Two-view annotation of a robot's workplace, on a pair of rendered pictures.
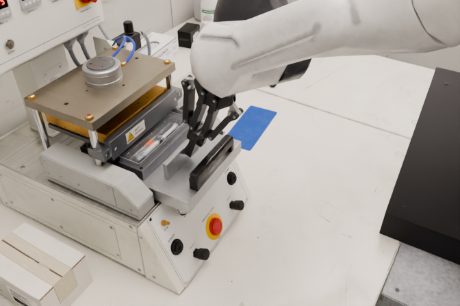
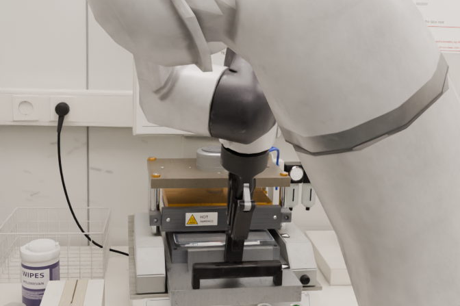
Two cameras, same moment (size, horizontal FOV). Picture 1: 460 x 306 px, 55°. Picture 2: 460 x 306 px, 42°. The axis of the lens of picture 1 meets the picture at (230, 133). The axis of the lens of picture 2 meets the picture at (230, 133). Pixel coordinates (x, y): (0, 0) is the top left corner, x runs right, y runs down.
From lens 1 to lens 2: 0.71 m
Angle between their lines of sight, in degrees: 53
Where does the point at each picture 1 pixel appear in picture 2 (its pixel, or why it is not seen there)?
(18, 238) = (85, 284)
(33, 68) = (185, 149)
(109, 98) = (192, 174)
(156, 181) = (179, 268)
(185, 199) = (174, 287)
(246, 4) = (228, 57)
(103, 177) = (140, 239)
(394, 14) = not seen: outside the picture
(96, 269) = not seen: outside the picture
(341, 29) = not seen: hidden behind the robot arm
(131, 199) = (139, 264)
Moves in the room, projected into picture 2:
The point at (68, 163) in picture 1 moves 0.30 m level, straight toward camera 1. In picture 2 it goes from (139, 223) to (28, 276)
